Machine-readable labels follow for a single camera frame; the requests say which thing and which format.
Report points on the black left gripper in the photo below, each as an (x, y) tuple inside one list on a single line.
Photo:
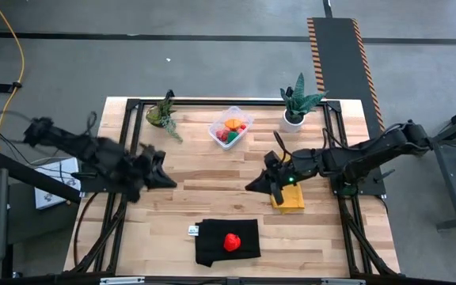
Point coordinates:
[(133, 170)]

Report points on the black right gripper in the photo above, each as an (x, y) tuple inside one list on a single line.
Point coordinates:
[(299, 168)]

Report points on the green toy bell pepper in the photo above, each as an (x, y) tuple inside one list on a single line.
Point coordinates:
[(232, 137)]

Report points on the small pink toy fruit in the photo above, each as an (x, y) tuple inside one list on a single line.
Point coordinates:
[(240, 130)]

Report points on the orange toy fruit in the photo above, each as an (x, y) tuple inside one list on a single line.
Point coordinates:
[(233, 123)]

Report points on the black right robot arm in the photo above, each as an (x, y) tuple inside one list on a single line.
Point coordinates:
[(370, 156)]

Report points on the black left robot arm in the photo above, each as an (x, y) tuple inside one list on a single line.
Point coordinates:
[(73, 144)]

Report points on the clear plastic tupperware container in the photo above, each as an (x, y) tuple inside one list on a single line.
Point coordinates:
[(230, 145)]

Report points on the yellow folded cloth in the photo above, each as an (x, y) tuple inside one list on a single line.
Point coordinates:
[(293, 200)]

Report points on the trailing succulent in dark pot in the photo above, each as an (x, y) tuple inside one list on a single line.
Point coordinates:
[(158, 115)]

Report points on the red toy bell pepper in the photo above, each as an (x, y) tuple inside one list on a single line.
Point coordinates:
[(232, 242)]

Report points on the snake plant in white pot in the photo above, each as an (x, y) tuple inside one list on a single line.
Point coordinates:
[(297, 103)]

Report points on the black folded cloth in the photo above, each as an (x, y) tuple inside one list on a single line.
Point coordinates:
[(212, 245)]

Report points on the white printed booklet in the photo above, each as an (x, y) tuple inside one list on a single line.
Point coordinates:
[(52, 194)]

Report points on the black slanted beam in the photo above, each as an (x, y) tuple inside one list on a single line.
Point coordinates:
[(34, 178)]

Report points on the black hazard-striped floor mat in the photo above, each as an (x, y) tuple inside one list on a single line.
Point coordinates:
[(339, 59)]

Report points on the grey metal table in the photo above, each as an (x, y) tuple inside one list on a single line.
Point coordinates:
[(447, 182)]

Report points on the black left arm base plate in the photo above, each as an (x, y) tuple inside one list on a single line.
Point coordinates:
[(93, 187)]

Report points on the black aluminium table frame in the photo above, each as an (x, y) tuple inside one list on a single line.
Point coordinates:
[(196, 101)]

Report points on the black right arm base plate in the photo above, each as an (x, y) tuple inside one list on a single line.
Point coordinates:
[(370, 188)]

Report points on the silver aluminium bracket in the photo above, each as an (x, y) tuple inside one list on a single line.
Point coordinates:
[(343, 282), (121, 280)]

